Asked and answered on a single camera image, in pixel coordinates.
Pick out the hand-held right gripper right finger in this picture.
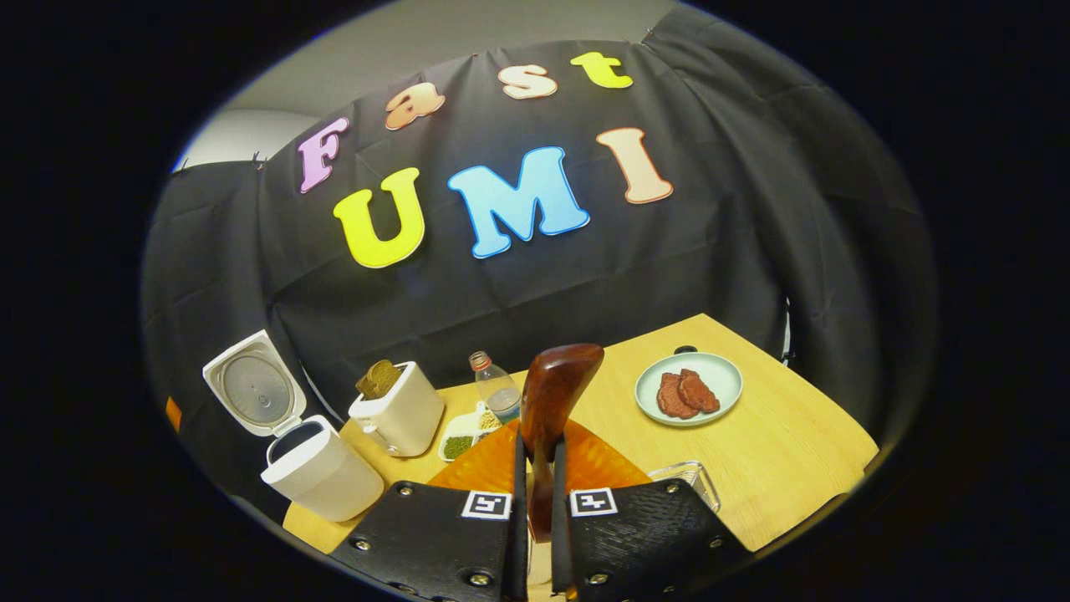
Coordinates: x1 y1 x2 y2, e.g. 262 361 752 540
549 421 753 602

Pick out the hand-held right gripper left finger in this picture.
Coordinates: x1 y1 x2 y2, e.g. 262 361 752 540
329 418 529 602

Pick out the dark wooden spoon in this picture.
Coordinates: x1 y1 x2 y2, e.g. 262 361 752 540
520 343 605 543

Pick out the white rice cooker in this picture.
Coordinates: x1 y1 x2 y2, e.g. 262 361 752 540
202 329 385 523

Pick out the white divided grain dish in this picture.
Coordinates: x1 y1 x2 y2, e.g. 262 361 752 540
438 401 504 463

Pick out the clear plastic water bottle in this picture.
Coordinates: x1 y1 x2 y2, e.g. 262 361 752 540
468 350 522 426

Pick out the white toaster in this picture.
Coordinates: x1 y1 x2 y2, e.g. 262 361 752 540
349 361 446 458

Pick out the brown bread slice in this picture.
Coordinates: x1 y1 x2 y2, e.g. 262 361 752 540
355 360 404 400

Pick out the light green plate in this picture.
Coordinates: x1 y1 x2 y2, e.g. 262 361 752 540
634 351 744 428

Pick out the black backdrop cloth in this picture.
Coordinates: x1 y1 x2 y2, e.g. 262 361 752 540
140 8 937 519

